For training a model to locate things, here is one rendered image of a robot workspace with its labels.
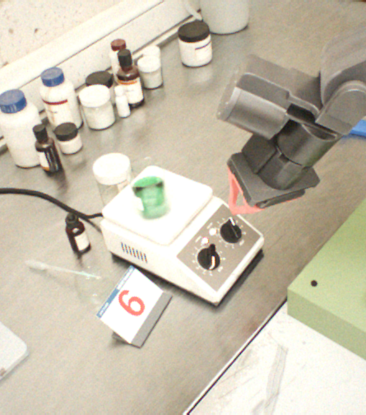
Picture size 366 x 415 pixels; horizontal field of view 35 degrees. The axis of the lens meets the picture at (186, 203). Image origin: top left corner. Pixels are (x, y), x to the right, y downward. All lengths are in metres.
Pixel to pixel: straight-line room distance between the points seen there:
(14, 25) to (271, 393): 0.80
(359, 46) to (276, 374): 0.40
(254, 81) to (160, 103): 0.61
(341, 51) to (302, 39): 0.77
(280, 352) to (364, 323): 0.11
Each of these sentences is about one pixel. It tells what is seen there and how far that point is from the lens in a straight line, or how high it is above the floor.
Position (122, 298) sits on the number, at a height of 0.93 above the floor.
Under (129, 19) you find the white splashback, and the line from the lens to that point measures 1.31.
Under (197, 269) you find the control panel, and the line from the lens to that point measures 0.79.
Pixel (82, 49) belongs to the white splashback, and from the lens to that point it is 1.24.
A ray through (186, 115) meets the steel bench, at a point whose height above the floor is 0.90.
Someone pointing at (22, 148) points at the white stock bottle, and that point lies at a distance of 1.08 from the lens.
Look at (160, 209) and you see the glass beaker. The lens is 0.79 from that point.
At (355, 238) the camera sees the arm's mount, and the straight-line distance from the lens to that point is 0.81.
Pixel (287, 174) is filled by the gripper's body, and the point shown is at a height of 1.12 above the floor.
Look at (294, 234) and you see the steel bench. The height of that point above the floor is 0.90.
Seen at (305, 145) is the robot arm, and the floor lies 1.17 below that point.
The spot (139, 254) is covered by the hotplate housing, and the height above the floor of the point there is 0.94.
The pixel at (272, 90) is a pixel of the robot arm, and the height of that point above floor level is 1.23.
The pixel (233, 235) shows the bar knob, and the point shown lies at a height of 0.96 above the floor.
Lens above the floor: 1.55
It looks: 43 degrees down
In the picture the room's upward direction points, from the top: 9 degrees counter-clockwise
